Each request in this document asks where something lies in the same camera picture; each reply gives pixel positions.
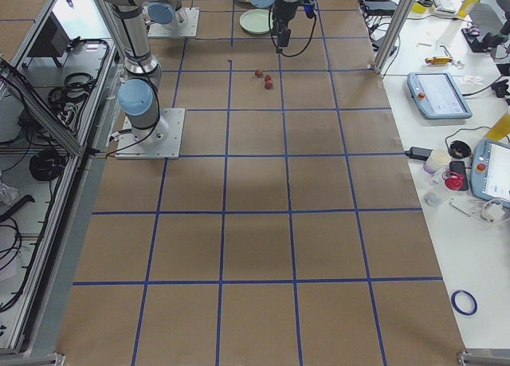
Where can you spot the red round object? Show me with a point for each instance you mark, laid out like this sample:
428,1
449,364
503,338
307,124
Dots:
453,180

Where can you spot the white paper cup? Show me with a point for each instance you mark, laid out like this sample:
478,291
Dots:
437,160

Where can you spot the blue tape roll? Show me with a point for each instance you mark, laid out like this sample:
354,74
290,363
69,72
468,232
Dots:
464,303

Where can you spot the light green plate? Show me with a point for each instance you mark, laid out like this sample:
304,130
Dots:
255,21

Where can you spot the lower teach pendant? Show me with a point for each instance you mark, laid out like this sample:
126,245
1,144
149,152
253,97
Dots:
490,171

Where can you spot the black power adapter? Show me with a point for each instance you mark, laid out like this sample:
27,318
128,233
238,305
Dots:
418,153

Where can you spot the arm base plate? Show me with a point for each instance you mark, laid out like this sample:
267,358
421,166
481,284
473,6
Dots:
164,141
156,31

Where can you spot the black bowl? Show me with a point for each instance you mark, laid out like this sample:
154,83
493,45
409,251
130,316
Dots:
459,150

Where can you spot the aluminium frame post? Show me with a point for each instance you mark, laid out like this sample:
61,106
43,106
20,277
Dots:
395,26

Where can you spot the teach pendant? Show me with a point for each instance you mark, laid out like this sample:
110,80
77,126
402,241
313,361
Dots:
490,171
437,96

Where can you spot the upper teach pendant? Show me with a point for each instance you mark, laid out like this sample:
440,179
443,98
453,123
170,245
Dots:
437,96

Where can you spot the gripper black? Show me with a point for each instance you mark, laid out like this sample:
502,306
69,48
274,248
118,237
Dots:
282,15

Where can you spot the aluminium rack frame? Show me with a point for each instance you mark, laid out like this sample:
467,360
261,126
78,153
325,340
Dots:
51,118

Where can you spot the black smartphone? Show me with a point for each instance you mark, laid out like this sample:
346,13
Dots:
458,168

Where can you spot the white charger plug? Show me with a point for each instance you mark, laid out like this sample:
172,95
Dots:
492,212

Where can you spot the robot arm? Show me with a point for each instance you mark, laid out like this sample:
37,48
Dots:
169,15
138,96

